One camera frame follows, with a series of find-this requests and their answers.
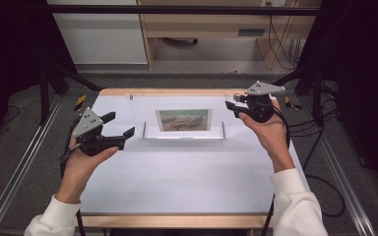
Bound dark chair base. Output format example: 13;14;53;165
161;36;200;46

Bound looped black floor cable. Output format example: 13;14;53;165
304;174;347;218

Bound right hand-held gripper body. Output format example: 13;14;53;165
244;80;286;124

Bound aluminium floor rail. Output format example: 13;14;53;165
298;94;378;236
0;93;64;236

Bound clear acrylic frame plate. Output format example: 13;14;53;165
125;92;245;141

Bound white cabinet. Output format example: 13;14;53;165
46;0;149;66

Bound black yellow striped tape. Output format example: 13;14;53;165
283;95;303;111
74;93;88;112

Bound hanging black desk cables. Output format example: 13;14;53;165
267;2;301;71

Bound black overhead frame beam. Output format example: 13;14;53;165
45;4;323;16

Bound black metal stand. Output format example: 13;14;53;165
38;63;105;126
271;62;327;128

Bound black curtain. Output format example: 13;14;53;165
294;0;378;201
0;0;78;142

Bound light wooden desk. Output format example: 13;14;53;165
137;0;323;71

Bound person's left hand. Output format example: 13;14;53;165
54;137;120;205

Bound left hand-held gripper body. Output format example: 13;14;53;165
72;107;126;157

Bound thin black floor cable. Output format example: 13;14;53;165
0;105;22;126

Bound person's right hand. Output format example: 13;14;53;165
237;97;296;174

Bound paper picture sheet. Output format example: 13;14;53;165
155;108;213;133

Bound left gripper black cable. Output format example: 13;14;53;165
58;117;82;180

